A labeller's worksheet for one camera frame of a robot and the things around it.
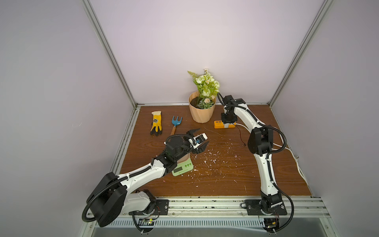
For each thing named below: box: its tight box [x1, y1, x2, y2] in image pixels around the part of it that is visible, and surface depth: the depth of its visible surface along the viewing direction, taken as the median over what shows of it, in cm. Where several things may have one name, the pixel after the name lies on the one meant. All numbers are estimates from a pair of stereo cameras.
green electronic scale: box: [171, 158, 194, 177], surface depth 87 cm
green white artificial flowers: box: [187, 68, 221, 110], surface depth 96 cm
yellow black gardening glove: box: [150, 110, 163, 137], surface depth 108 cm
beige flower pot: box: [188, 90, 217, 124], surface depth 100 cm
